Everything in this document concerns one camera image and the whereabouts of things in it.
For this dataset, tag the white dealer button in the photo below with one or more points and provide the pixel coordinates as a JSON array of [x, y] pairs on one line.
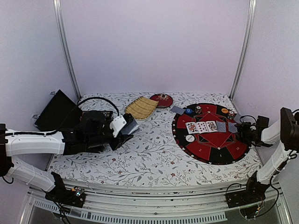
[[189, 138]]

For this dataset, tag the woven bamboo tray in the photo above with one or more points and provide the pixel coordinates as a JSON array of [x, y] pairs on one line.
[[141, 108]]

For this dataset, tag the round red black poker mat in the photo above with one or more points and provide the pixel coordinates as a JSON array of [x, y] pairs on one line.
[[212, 148]]

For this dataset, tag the black poker set case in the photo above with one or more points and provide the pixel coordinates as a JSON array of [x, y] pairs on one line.
[[59, 114]]

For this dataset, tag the face up king card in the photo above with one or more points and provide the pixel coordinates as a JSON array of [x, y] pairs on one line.
[[191, 127]]

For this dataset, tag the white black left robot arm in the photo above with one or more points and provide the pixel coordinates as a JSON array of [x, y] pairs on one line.
[[14, 143]]

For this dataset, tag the blue small blind button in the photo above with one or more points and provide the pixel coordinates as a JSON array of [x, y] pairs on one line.
[[188, 111]]

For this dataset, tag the orange big blind button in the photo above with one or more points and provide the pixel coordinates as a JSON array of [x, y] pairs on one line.
[[224, 110]]

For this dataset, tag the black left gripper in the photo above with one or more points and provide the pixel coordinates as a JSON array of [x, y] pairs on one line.
[[122, 139]]

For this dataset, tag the face up queen card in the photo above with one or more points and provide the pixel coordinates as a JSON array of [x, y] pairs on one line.
[[211, 125]]

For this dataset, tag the board card face down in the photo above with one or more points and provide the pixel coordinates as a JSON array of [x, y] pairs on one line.
[[221, 126], [232, 127]]

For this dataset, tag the dealt card face down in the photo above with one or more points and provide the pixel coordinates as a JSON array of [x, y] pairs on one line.
[[237, 117], [177, 110]]

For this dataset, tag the red white poker chip stack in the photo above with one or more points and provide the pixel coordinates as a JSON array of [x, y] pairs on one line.
[[198, 109]]

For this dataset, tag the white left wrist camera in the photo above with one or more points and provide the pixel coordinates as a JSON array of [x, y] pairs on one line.
[[117, 124]]

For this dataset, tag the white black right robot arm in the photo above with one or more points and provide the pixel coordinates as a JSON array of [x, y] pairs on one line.
[[285, 134]]

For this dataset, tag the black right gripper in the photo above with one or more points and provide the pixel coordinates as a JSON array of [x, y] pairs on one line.
[[244, 125]]

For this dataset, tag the red floral round plate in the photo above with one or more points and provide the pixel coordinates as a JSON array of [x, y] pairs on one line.
[[164, 100]]

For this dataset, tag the face up diamonds card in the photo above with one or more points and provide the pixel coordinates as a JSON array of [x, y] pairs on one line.
[[202, 127]]

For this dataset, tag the aluminium frame post right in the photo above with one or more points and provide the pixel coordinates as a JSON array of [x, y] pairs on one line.
[[245, 45]]

